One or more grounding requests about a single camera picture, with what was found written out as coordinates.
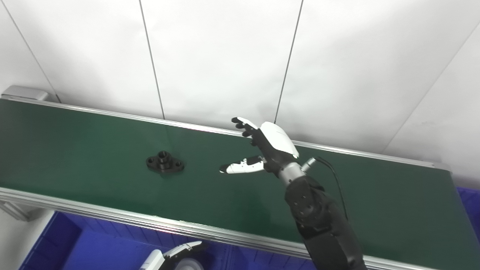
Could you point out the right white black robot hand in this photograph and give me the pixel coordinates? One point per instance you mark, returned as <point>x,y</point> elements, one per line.
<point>275,142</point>

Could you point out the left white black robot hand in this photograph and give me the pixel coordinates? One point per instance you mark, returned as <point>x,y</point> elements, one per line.
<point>153,260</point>

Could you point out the black flanged machine part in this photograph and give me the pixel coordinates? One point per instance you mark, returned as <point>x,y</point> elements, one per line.
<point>164,165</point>

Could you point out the white flanged machine part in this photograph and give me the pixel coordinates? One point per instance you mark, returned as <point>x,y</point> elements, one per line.
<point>189,265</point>

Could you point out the green conveyor belt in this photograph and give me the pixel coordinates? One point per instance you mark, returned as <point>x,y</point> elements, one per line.
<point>150,221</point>
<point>93,150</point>

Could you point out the blue plastic bin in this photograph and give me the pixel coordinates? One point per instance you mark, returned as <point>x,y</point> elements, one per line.
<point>93,251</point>
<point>262,262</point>
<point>470,210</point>

